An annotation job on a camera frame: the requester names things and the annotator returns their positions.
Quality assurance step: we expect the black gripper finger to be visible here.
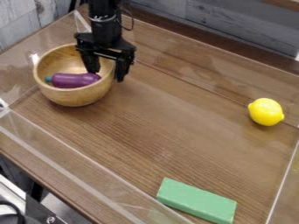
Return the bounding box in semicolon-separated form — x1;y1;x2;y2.
115;57;134;82
81;52;101;74

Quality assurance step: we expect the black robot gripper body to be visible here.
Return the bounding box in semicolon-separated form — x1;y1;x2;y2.
75;16;137;61

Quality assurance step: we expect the brown wooden bowl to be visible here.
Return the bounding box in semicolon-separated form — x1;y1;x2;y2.
33;44;115;107

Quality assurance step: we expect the purple toy eggplant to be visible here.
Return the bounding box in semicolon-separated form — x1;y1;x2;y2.
45;73;101;88

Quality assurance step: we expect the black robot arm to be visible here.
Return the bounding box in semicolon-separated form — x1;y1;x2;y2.
75;0;137;82

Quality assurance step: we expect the yellow toy lemon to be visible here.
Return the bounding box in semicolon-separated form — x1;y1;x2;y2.
248;98;286;127

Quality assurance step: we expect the green rectangular block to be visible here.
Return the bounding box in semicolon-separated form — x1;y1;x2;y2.
157;178;238;224

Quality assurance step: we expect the clear acrylic tray wall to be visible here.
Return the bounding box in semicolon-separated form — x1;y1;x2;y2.
0;105;194;224

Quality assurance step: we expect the black cable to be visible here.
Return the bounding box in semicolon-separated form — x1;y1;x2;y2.
0;199;27;224

